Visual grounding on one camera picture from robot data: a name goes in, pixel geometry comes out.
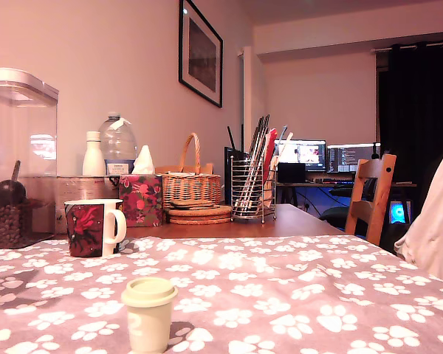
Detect cream coffee capsule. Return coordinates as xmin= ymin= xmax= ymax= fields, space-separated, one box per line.
xmin=120 ymin=277 xmax=179 ymax=354

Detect black router with antennas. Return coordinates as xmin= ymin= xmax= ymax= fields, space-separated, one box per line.
xmin=223 ymin=124 xmax=250 ymax=206

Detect round cork trivet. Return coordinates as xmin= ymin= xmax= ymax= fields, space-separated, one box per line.
xmin=168 ymin=215 xmax=233 ymax=226
xmin=165 ymin=204 xmax=233 ymax=219

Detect square cork coasters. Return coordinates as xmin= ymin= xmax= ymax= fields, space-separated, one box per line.
xmin=169 ymin=198 xmax=216 ymax=210

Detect red flat utensil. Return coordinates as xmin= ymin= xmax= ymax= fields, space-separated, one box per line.
xmin=264 ymin=128 xmax=278 ymax=178

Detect dark metal rod utensil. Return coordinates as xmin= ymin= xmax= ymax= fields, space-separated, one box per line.
xmin=239 ymin=114 xmax=271 ymax=217
xmin=243 ymin=116 xmax=264 ymax=207

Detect small black box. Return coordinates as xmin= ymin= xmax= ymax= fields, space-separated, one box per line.
xmin=277 ymin=162 xmax=306 ymax=184

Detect white tissue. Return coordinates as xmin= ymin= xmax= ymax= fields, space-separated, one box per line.
xmin=131 ymin=145 xmax=156 ymax=176

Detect floral tissue box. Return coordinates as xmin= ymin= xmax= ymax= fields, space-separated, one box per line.
xmin=117 ymin=173 xmax=164 ymax=228

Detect monitor with bright screen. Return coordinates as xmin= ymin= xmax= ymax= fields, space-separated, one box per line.
xmin=274 ymin=139 xmax=327 ymax=173

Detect backlit keyboard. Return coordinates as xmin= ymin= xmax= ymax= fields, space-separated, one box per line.
xmin=305 ymin=176 xmax=355 ymax=184

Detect large clear water bottle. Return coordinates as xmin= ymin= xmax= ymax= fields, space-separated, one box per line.
xmin=97 ymin=111 xmax=138 ymax=176

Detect dark green office chair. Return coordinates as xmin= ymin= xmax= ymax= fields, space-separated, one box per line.
xmin=319 ymin=206 xmax=350 ymax=232

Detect grey paw-print cloth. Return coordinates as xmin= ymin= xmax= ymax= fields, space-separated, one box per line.
xmin=0 ymin=234 xmax=443 ymax=354

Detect black framed picture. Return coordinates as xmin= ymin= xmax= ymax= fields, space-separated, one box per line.
xmin=178 ymin=0 xmax=224 ymax=108

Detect white slim bottle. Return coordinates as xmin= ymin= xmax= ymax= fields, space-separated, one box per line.
xmin=82 ymin=131 xmax=107 ymax=177

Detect monitor with dark screen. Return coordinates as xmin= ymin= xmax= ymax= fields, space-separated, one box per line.
xmin=326 ymin=142 xmax=381 ymax=174

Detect white mug with red flowers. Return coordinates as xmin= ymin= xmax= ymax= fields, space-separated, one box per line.
xmin=63 ymin=198 xmax=128 ymax=258

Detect wooden chair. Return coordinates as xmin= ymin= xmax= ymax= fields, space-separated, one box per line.
xmin=345 ymin=153 xmax=397 ymax=246

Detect computer case with lit fan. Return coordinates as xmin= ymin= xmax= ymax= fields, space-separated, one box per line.
xmin=388 ymin=200 xmax=411 ymax=225

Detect dark desk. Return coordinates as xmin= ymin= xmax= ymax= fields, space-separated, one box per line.
xmin=275 ymin=179 xmax=418 ymax=218

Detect white curtain rod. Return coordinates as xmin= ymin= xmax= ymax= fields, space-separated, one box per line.
xmin=371 ymin=40 xmax=443 ymax=55

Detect clear storage container, white lid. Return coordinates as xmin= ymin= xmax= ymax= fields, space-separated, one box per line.
xmin=0 ymin=67 xmax=59 ymax=250

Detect black curtain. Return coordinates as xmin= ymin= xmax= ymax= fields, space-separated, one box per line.
xmin=376 ymin=38 xmax=443 ymax=255

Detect dark brown scoop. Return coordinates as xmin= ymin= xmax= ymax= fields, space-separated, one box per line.
xmin=0 ymin=159 xmax=27 ymax=207

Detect beige garment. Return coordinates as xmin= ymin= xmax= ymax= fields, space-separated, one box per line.
xmin=394 ymin=145 xmax=443 ymax=287

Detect brown pellets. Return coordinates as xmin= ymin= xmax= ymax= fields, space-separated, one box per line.
xmin=0 ymin=198 xmax=42 ymax=250

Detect chrome wire utensil rack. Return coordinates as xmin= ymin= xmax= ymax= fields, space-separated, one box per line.
xmin=230 ymin=154 xmax=278 ymax=225

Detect wicker basket with handle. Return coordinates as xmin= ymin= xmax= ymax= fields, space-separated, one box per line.
xmin=154 ymin=132 xmax=222 ymax=210

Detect grey utensil handle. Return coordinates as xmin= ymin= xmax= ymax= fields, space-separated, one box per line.
xmin=275 ymin=125 xmax=289 ymax=158

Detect pale wooden utensil handle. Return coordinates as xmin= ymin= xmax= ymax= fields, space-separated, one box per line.
xmin=272 ymin=131 xmax=295 ymax=167

